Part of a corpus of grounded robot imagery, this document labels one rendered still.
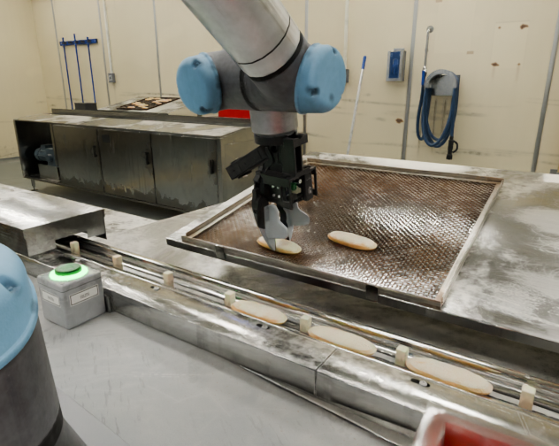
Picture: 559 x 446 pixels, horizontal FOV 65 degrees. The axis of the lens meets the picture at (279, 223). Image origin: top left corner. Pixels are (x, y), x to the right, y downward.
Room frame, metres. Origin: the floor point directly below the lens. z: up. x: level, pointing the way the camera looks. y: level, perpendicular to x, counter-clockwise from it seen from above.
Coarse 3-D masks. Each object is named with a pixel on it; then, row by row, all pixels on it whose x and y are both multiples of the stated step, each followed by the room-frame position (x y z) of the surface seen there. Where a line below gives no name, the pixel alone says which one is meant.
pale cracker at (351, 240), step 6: (330, 234) 0.78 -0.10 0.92; (336, 234) 0.78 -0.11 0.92; (342, 234) 0.77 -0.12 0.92; (348, 234) 0.77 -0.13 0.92; (354, 234) 0.77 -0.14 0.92; (336, 240) 0.76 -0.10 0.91; (342, 240) 0.75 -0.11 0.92; (348, 240) 0.75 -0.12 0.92; (354, 240) 0.74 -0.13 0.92; (360, 240) 0.74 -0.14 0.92; (366, 240) 0.74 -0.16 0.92; (348, 246) 0.74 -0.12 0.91; (354, 246) 0.73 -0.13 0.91; (360, 246) 0.73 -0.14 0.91; (366, 246) 0.72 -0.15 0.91; (372, 246) 0.73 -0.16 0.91
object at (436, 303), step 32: (320, 160) 1.21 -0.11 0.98; (320, 192) 1.01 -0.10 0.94; (352, 192) 0.99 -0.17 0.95; (384, 192) 0.97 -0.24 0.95; (448, 192) 0.94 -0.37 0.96; (480, 192) 0.92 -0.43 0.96; (224, 224) 0.88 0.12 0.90; (384, 224) 0.82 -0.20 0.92; (416, 224) 0.81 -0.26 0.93; (480, 224) 0.76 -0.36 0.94; (256, 256) 0.72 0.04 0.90; (288, 256) 0.73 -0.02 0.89; (320, 256) 0.72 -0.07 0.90; (352, 256) 0.71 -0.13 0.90; (384, 256) 0.70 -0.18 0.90; (384, 288) 0.59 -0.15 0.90; (448, 288) 0.58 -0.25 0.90
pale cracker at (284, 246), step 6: (258, 240) 0.79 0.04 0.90; (276, 240) 0.77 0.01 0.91; (282, 240) 0.77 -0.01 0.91; (264, 246) 0.77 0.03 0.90; (276, 246) 0.75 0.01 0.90; (282, 246) 0.75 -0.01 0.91; (288, 246) 0.74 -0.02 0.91; (294, 246) 0.75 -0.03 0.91; (282, 252) 0.74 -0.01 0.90; (288, 252) 0.73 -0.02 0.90; (294, 252) 0.73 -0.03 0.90
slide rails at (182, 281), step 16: (64, 240) 0.93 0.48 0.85; (80, 256) 0.84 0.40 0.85; (96, 256) 0.84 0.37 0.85; (128, 272) 0.76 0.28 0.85; (144, 272) 0.76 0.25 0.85; (160, 272) 0.76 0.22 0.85; (176, 288) 0.69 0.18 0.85; (192, 288) 0.69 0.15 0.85; (208, 288) 0.69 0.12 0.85; (288, 320) 0.58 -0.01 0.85; (384, 352) 0.50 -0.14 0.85; (496, 384) 0.44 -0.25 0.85; (512, 384) 0.44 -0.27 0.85; (496, 400) 0.41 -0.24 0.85; (544, 400) 0.41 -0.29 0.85; (544, 416) 0.38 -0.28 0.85
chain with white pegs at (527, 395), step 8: (72, 248) 0.86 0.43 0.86; (112, 256) 0.79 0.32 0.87; (120, 256) 0.79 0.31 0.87; (120, 264) 0.79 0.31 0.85; (168, 272) 0.71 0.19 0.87; (152, 280) 0.74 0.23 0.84; (168, 280) 0.70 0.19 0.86; (232, 296) 0.63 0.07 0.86; (224, 304) 0.65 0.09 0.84; (304, 320) 0.55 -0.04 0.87; (304, 328) 0.55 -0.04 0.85; (400, 352) 0.48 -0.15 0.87; (408, 352) 0.48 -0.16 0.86; (400, 360) 0.47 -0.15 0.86; (528, 392) 0.40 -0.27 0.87; (504, 400) 0.42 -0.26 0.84; (520, 400) 0.40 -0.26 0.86; (528, 400) 0.40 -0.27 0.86; (528, 408) 0.40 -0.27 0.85
